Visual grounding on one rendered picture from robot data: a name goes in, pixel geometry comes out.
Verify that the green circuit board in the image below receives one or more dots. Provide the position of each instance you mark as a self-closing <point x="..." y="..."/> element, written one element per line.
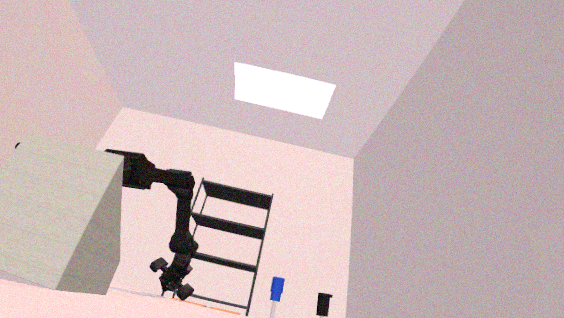
<point x="277" y="285"/>

